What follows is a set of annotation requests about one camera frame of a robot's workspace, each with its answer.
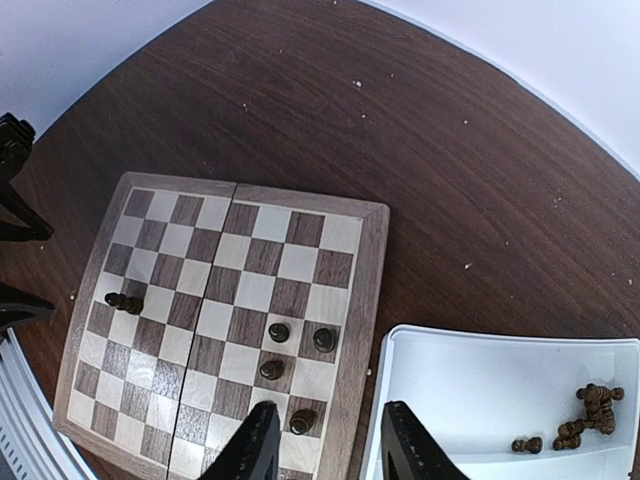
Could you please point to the aluminium frame rail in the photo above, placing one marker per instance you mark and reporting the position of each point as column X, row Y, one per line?
column 30, row 446

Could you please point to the dark pawn piece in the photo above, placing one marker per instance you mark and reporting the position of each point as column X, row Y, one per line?
column 272, row 369
column 302, row 421
column 129, row 304
column 279, row 332

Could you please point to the dark chess king piece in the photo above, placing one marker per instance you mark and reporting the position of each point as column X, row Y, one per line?
column 324, row 340

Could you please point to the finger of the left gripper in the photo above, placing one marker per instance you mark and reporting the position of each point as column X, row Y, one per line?
column 34, row 227
column 19, row 307

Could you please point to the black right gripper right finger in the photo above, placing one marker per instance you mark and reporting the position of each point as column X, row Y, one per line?
column 408, row 451

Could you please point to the dark chess pieces pile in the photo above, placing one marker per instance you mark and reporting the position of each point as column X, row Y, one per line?
column 598, row 415

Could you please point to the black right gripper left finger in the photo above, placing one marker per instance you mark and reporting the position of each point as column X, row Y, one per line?
column 253, row 450

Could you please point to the wooden chessboard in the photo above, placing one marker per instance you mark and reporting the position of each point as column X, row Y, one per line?
column 216, row 263

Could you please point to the white divided plastic tray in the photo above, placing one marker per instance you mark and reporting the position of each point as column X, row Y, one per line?
column 494, row 403

